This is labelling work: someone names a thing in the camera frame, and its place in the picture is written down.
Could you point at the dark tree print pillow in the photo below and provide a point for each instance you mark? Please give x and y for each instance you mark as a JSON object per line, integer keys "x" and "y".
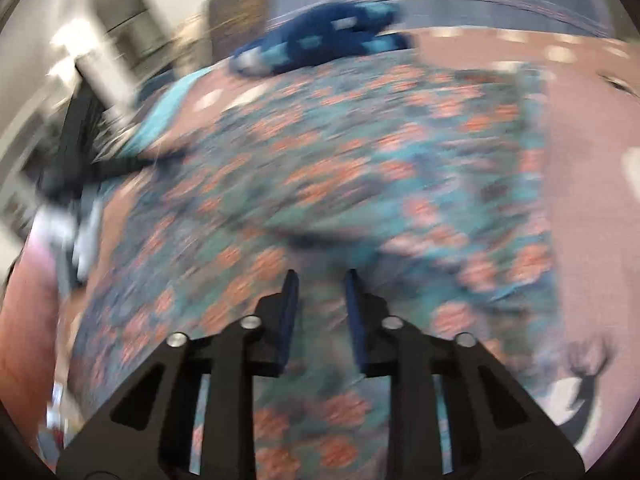
{"x": 237, "y": 15}

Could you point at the pink deer print bedsheet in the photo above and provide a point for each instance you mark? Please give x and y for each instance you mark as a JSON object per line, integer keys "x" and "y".
{"x": 590, "y": 210}

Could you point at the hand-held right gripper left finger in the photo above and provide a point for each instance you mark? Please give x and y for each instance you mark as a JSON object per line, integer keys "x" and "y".
{"x": 288, "y": 310}

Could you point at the floral teal garment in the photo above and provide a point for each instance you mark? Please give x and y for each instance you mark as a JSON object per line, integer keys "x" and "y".
{"x": 350, "y": 160}

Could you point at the navy star print pillow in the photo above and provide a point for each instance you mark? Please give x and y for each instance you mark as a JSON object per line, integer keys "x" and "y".
{"x": 320, "y": 35}

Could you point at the person's left forearm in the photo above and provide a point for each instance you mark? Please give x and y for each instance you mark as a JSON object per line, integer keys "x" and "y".
{"x": 25, "y": 340}

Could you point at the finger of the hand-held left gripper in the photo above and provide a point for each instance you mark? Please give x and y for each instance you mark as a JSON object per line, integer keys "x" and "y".
{"x": 140, "y": 164}

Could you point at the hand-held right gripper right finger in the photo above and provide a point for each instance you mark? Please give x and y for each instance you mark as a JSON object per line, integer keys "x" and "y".
{"x": 356, "y": 310}

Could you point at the light blue blanket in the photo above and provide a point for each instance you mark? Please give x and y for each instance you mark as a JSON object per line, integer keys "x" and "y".
{"x": 160, "y": 115}

